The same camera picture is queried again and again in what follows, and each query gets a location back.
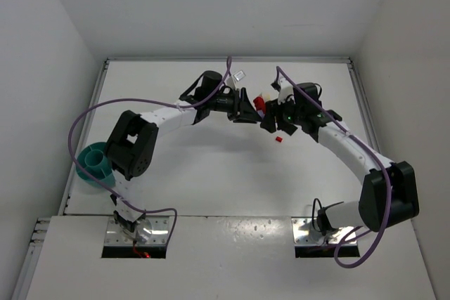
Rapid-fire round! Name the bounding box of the red curved lego brick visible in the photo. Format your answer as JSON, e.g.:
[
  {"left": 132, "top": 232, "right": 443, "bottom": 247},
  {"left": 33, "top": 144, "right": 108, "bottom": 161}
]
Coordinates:
[{"left": 253, "top": 96, "right": 266, "bottom": 114}]

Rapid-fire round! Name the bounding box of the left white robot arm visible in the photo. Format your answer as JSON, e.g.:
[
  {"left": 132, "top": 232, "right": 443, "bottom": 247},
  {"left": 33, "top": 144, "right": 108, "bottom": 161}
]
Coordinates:
[{"left": 105, "top": 70, "right": 262, "bottom": 234}]

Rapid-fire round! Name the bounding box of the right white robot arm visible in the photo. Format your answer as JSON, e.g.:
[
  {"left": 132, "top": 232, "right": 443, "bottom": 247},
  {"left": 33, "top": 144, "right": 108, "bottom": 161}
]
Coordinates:
[{"left": 253, "top": 83, "right": 419, "bottom": 234}]

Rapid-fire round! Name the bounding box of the teal round divided container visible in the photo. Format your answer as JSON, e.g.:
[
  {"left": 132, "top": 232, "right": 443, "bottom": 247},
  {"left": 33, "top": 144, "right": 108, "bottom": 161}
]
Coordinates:
[{"left": 76, "top": 142, "right": 115, "bottom": 195}]

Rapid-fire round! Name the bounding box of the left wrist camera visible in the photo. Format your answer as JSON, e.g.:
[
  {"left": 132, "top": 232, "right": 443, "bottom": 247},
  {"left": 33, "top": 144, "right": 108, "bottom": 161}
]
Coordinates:
[{"left": 226, "top": 70, "right": 245, "bottom": 90}]

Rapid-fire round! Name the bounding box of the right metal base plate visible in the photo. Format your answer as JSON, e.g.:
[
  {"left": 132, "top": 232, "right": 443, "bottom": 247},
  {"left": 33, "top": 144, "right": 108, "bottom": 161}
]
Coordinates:
[{"left": 291, "top": 217, "right": 354, "bottom": 247}]

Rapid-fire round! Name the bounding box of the metal base plate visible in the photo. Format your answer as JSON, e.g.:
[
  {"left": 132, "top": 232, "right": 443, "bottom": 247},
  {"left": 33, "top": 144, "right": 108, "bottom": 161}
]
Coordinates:
[
  {"left": 104, "top": 216, "right": 170, "bottom": 247},
  {"left": 291, "top": 217, "right": 354, "bottom": 247}
]

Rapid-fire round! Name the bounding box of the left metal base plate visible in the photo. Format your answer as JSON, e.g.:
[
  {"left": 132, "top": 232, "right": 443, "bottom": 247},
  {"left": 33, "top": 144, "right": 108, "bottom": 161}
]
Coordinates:
[{"left": 104, "top": 216, "right": 170, "bottom": 247}]

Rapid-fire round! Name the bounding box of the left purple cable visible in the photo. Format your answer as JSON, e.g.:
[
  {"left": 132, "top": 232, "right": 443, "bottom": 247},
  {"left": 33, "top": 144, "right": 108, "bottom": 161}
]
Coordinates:
[{"left": 68, "top": 56, "right": 233, "bottom": 244}]

